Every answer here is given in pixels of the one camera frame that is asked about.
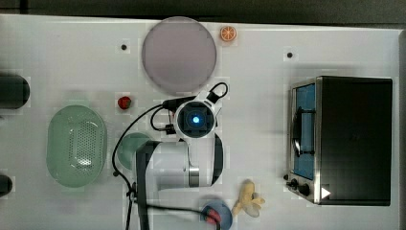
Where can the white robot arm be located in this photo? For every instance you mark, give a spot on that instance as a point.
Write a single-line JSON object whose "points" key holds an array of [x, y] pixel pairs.
{"points": [[194, 160]]}

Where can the green oval strainer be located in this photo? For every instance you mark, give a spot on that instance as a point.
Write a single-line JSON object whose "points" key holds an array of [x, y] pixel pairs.
{"points": [[76, 147]]}

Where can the grey round plate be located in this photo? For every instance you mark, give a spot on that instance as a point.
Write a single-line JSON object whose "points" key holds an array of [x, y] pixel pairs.
{"points": [[179, 55]]}

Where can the red strawberry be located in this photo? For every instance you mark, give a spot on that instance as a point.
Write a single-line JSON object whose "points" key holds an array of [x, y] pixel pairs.
{"points": [[124, 102]]}

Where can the teal metal cup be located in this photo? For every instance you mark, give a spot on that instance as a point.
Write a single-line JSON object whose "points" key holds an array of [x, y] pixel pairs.
{"points": [[128, 147]]}

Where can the orange half slice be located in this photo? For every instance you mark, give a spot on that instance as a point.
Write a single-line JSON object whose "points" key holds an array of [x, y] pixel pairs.
{"points": [[228, 33]]}

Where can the peeled banana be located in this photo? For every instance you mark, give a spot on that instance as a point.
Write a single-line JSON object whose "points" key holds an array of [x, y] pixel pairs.
{"points": [[248, 200]]}

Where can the red fruit in bowl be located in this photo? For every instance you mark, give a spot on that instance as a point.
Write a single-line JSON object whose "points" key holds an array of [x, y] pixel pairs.
{"points": [[210, 215]]}

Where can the blue bowl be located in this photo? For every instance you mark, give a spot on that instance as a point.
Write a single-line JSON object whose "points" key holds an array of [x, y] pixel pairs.
{"points": [[223, 210]]}

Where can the black toaster oven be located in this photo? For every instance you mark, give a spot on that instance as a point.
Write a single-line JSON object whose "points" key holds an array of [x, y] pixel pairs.
{"points": [[340, 140]]}

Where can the black cylinder post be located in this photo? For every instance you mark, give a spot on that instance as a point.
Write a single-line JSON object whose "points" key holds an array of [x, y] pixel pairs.
{"points": [[14, 92], [5, 185]]}

